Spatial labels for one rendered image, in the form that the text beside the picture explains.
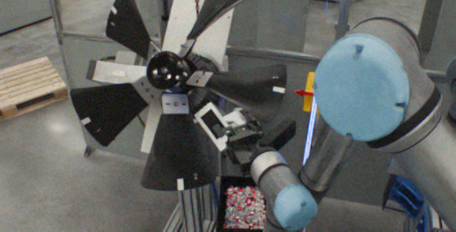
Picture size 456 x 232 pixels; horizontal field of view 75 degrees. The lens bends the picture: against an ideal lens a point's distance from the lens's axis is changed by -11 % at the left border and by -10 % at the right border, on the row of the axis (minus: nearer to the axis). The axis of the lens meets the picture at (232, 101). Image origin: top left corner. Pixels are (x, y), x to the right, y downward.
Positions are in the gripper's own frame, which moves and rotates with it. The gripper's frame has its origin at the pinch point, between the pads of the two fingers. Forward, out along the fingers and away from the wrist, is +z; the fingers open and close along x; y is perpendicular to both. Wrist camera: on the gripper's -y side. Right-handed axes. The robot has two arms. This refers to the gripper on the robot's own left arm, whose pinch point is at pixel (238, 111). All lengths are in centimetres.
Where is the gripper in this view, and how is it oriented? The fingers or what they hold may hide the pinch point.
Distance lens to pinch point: 84.7
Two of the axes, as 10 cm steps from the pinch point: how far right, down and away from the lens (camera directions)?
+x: 1.0, 8.3, 5.5
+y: -9.3, 2.7, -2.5
